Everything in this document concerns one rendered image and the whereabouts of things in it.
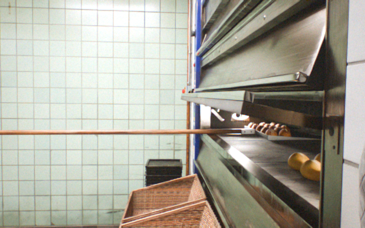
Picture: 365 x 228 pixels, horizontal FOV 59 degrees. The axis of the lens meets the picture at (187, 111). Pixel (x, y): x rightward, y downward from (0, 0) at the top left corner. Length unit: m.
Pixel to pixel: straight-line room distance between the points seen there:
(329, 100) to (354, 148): 0.11
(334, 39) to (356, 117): 0.15
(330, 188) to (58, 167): 3.08
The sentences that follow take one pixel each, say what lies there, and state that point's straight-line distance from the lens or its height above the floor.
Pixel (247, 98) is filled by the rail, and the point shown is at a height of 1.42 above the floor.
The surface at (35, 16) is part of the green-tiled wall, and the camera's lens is 3.55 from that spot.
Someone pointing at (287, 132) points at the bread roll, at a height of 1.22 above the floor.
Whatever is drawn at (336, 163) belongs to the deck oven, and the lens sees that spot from 0.60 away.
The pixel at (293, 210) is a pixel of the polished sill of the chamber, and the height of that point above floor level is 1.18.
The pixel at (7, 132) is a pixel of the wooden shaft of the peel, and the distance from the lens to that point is 2.25.
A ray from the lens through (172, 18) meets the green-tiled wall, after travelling 3.35.
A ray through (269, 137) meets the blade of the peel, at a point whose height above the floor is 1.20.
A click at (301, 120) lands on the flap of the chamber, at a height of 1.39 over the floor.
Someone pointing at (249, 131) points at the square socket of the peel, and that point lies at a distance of 2.10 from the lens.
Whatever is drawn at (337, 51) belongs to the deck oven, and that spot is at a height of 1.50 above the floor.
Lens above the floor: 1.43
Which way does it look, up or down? 3 degrees down
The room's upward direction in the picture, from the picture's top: 1 degrees clockwise
